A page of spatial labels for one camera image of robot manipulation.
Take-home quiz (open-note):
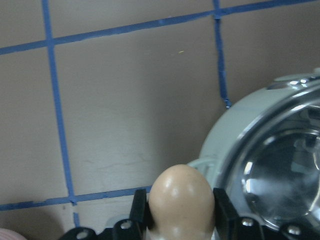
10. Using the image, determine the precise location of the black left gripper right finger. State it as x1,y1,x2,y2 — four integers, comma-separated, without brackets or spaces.
213,188,238,237

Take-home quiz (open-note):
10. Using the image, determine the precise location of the pale green cooking pot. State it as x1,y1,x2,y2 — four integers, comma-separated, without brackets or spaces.
190,69,320,231

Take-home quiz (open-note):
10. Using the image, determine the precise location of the pink ceramic bowl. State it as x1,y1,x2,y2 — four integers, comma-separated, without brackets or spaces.
0,228,27,240

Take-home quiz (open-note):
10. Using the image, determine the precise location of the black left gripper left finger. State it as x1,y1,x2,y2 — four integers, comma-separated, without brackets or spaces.
129,189,150,229

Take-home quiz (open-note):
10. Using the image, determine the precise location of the brown egg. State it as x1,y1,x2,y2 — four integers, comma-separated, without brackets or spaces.
148,164,215,240

